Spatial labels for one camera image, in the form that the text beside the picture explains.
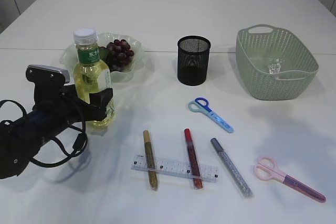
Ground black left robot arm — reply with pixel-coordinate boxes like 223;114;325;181
1;85;113;179

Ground clear plastic sheet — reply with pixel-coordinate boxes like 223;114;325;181
268;58;284;74

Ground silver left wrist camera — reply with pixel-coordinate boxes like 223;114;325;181
26;65;70;88

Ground gold glitter pen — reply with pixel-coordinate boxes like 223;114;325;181
143;130;158;191

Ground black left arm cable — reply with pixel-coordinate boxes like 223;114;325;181
0;95;89;168

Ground green woven plastic basket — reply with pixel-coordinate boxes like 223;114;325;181
236;24;319;101

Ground blue handled scissors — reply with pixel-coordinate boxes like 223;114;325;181
187;97;234;133

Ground purple grape bunch with leaf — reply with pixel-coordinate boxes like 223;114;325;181
99;39;135;72

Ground clear plastic ruler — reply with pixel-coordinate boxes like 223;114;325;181
131;155;220;183

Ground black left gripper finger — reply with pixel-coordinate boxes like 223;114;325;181
83;104;107;122
89;88;113;108

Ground black mesh pen holder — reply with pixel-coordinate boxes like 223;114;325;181
177;36;211;86

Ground pale green wavy plate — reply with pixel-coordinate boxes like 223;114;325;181
60;33;145;83

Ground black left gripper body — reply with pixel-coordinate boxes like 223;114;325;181
33;82;91;127

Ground silver glitter pen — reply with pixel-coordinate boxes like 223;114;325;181
210;138;254;199

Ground green tea bottle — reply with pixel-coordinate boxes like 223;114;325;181
72;28;117;130

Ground pink handled scissors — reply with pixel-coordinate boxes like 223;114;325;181
254;157;326;203

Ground red glitter pen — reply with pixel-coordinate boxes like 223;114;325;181
184;129;203;189

